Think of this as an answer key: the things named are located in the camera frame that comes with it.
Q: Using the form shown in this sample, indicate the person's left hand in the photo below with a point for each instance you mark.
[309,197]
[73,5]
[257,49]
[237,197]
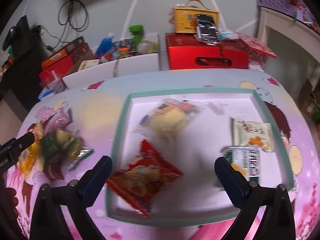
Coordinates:
[8,211]

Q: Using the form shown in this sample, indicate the red gift box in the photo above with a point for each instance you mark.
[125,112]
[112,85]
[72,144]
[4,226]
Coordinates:
[186,52]

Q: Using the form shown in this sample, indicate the beige small snack packet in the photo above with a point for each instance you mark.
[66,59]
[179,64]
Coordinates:
[251,133]

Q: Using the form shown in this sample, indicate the dark green snack packet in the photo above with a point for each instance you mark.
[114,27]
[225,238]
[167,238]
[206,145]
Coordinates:
[49,148]

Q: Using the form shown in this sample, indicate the pink snack packet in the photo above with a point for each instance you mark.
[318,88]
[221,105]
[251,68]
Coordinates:
[61,119]

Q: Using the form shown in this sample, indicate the pale yellow cake packet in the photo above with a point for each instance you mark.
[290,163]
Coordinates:
[62,136]

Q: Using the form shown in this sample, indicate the blue white tissue box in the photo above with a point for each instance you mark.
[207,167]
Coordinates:
[46,93]

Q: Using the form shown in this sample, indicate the small green white snack packet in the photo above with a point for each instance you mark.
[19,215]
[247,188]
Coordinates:
[245,159]

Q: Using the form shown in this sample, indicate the teal rimmed white tray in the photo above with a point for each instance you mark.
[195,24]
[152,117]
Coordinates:
[197,197]

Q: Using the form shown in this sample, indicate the purple patterned board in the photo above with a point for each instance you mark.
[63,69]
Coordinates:
[296,9]

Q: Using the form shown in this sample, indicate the cream orange egg roll packet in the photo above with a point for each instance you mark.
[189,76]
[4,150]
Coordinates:
[38,131]

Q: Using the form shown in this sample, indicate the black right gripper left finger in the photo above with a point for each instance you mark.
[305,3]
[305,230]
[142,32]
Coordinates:
[48,221]

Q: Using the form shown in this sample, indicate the smartphone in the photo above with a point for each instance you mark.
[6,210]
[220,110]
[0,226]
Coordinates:
[207,31]

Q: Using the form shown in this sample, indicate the red white box snack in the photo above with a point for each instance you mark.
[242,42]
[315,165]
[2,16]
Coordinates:
[53,171]

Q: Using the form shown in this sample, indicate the clear steamed cake packet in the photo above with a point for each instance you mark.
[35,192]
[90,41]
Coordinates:
[169,118]

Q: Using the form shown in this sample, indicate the clear plastic container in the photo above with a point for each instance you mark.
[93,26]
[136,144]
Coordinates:
[53,82]

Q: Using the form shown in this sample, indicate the yellow transparent snack packet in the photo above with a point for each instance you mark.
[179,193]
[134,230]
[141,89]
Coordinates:
[28,157]

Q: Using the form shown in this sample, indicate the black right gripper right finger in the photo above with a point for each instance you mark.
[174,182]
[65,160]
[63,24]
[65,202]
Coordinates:
[248,196]

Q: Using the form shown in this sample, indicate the blue bead bottle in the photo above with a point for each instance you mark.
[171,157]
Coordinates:
[105,45]

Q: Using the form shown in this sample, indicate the orange flat box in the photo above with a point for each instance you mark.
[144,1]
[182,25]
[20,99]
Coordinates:
[64,52]

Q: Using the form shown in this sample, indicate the green dumbbell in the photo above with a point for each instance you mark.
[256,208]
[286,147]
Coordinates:
[137,33]

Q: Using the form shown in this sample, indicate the yellow carton with handle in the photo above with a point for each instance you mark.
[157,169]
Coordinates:
[183,16]

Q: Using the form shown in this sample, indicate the large red flat box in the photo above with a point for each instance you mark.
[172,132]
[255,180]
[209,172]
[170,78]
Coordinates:
[63,66]

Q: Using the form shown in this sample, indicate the red snack packet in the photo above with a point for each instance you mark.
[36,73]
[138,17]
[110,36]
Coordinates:
[143,178]

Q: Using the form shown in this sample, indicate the white cardboard box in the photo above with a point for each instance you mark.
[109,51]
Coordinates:
[121,67]

